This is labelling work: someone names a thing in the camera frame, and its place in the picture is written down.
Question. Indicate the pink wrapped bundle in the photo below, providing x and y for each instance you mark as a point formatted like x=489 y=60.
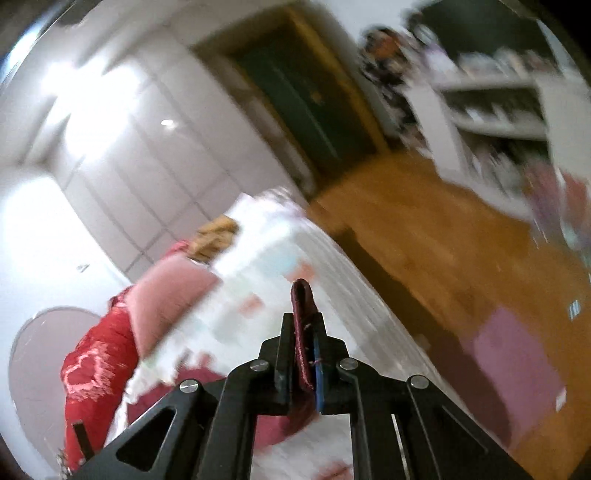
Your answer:
x=554 y=198

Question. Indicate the heart patchwork quilt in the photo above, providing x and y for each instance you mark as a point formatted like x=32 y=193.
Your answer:
x=277 y=263

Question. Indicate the red floral comforter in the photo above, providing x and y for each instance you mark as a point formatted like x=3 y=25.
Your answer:
x=92 y=369

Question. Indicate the dark red cloth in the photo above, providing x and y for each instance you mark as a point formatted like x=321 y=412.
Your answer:
x=302 y=323

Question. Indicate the green door with wooden frame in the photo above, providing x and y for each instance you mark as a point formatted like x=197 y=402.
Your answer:
x=295 y=92

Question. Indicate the dark television screen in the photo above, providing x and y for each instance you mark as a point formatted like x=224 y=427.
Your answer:
x=485 y=27

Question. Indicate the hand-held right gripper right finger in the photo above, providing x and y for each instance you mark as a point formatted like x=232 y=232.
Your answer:
x=319 y=374

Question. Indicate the white shelf unit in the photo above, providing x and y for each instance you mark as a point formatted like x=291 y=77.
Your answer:
x=436 y=129

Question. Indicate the white fan-shaped headboard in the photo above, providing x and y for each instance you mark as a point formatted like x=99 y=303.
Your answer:
x=41 y=350

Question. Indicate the cluttered shoe rack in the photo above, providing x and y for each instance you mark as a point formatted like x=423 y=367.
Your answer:
x=385 y=74

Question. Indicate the pink ribbed pillow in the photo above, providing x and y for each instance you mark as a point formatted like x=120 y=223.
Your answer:
x=166 y=295

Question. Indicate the wall switch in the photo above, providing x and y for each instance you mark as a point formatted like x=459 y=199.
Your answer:
x=82 y=267

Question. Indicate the yellow cloth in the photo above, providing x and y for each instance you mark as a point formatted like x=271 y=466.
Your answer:
x=212 y=235

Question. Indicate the beige panelled wardrobe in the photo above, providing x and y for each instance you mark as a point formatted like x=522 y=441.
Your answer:
x=138 y=161

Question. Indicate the pink floor mat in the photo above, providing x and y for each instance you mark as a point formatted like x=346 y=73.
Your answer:
x=512 y=364

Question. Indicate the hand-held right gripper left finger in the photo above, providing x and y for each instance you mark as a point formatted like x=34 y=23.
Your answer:
x=284 y=369

